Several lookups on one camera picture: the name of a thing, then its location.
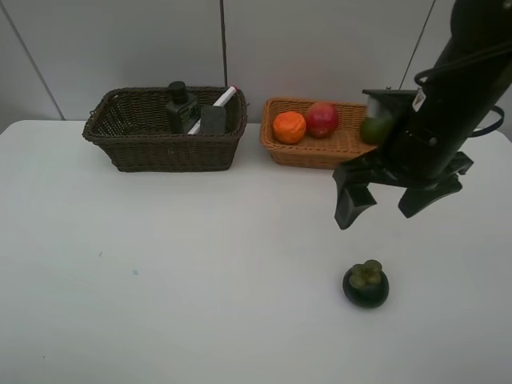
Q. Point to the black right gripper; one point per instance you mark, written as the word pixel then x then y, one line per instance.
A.
pixel 413 155

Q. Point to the green lime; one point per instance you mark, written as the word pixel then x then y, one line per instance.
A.
pixel 373 131

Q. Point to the red yellow apple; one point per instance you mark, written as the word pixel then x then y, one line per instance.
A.
pixel 321 120

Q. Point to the orange tangerine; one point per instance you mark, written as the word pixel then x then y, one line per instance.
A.
pixel 289 127

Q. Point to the black whiteboard eraser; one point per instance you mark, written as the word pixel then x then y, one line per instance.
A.
pixel 213 120

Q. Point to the white marker pen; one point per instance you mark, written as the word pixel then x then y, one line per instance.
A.
pixel 221 101

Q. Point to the dark green ink bottle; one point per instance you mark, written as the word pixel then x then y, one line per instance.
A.
pixel 182 109

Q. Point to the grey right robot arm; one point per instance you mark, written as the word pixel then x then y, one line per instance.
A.
pixel 471 74

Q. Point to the dark purple mangosteen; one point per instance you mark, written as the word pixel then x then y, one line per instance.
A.
pixel 366 285

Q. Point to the orange wicker basket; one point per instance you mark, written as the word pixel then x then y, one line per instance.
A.
pixel 343 145

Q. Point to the dark brown wicker basket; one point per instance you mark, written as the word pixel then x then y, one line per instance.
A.
pixel 131 126

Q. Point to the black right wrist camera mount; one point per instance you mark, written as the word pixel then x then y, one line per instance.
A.
pixel 388 104

